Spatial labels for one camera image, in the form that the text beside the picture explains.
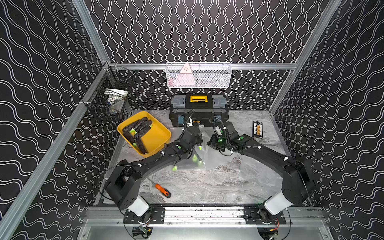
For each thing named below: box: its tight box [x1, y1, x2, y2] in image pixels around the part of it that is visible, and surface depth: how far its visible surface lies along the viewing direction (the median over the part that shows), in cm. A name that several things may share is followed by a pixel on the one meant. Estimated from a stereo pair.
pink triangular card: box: [174, 63, 196, 86], surface depth 92 cm
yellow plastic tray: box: [117, 111, 172, 157], surface depth 109 cm
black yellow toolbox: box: [169, 94, 229, 127], surface depth 103 cm
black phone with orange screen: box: [252, 120, 263, 139], surface depth 109 cm
